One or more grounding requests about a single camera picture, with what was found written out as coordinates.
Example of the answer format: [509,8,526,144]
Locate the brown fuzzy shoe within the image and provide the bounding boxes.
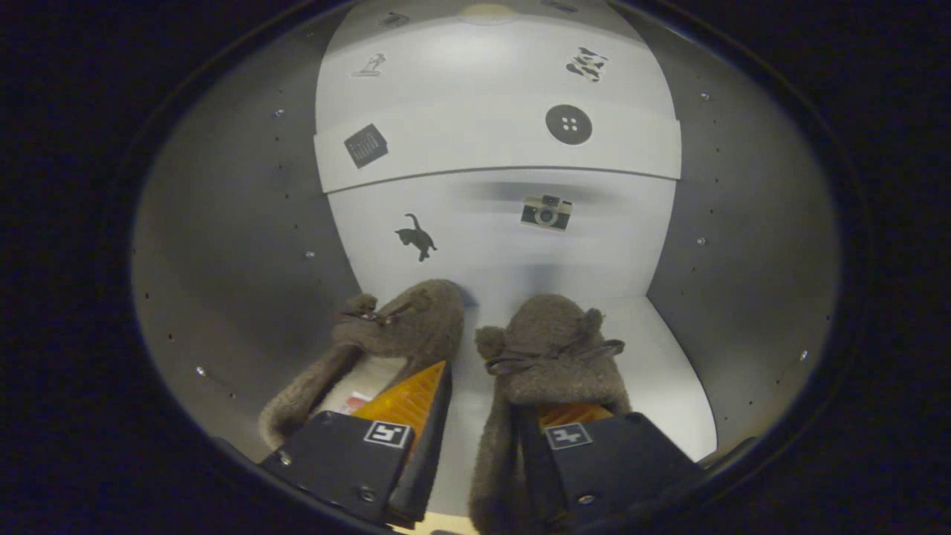
[258,279,466,450]
[468,294,632,535]

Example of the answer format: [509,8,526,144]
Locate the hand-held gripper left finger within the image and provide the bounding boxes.
[259,361,454,530]

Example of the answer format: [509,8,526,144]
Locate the dark grey shoe cabinet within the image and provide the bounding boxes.
[132,0,840,513]

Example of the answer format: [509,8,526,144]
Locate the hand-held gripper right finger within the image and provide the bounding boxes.
[518,402,707,530]

